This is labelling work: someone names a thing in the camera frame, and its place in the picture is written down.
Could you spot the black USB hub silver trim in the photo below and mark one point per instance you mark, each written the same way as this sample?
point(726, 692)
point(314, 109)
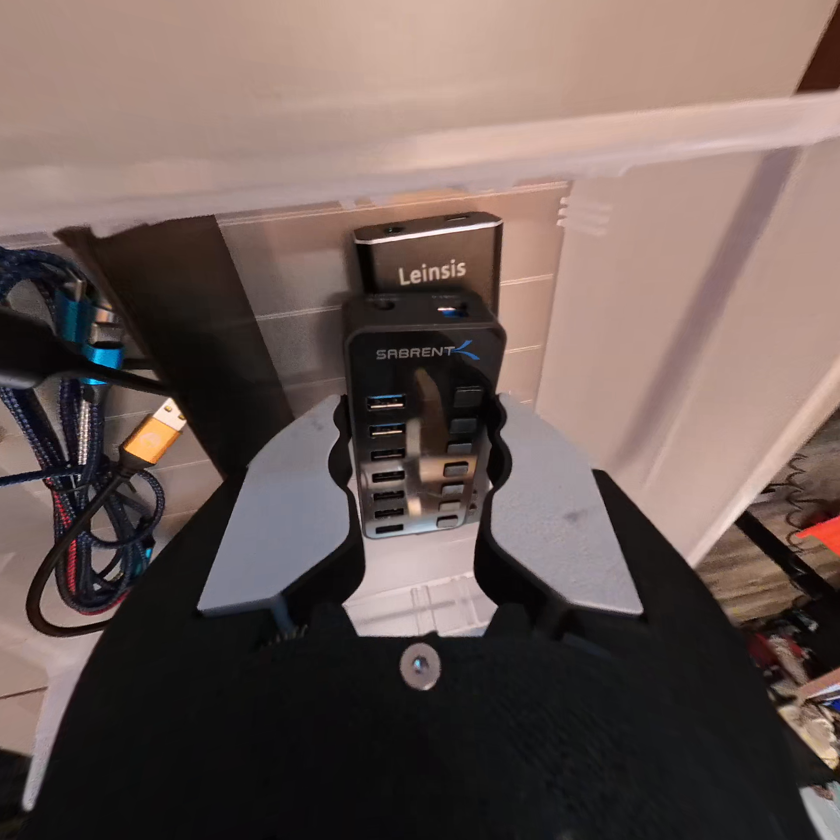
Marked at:
point(430, 262)

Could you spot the glossy black USB hub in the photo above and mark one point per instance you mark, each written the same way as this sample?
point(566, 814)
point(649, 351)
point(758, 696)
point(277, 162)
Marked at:
point(426, 354)

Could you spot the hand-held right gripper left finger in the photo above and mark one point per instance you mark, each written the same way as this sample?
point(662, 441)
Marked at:
point(282, 518)

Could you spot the clear plastic storage box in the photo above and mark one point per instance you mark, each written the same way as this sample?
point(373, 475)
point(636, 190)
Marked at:
point(656, 295)

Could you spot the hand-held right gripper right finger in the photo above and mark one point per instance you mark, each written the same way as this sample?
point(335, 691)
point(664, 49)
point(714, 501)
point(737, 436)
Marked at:
point(564, 518)

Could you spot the red object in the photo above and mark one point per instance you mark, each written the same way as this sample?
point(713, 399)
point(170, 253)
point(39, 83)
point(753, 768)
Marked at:
point(820, 530)

